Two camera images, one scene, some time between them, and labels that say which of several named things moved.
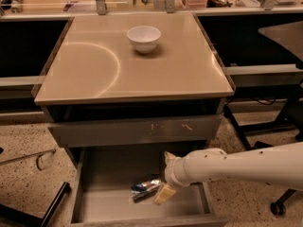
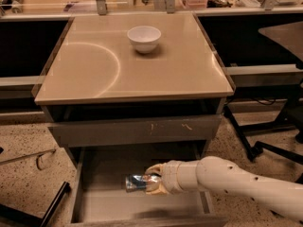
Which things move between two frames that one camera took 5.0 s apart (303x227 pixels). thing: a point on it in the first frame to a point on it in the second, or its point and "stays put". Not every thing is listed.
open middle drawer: [100, 179] stays put
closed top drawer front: [136, 131] stays put
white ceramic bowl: [144, 38] stays put
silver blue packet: [142, 191] to [134, 182]
